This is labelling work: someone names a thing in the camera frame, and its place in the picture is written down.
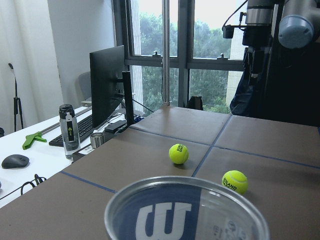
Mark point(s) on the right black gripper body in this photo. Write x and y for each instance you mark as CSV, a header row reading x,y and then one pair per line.
x,y
257,36

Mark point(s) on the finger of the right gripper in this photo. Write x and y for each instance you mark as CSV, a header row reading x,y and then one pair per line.
x,y
256,63

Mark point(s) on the clear tennis ball can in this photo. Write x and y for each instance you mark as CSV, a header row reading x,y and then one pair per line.
x,y
182,208

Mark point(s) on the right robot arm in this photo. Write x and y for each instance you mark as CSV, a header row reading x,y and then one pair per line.
x,y
298,27

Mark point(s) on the tennis ball near edge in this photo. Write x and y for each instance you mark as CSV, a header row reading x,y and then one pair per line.
x,y
178,153

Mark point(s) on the tennis ball inner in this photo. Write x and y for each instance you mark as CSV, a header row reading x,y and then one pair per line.
x,y
236,181

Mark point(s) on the black monitor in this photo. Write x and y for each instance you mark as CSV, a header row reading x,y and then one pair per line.
x,y
110,82

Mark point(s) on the steel cup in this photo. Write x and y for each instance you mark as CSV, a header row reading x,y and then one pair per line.
x,y
97,139

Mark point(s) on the clear water bottle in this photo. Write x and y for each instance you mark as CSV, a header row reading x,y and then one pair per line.
x,y
69,130

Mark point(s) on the green plastic tool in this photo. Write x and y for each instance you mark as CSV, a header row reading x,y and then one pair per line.
x,y
29,139

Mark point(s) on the black tripod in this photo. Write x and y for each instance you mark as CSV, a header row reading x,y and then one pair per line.
x,y
17,105

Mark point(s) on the black computer mouse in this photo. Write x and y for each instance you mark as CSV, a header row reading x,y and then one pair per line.
x,y
15,161

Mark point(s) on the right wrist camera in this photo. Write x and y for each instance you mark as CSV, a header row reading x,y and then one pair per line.
x,y
228,31

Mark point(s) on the aluminium frame post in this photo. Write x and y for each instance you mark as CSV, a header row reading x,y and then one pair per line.
x,y
166,52

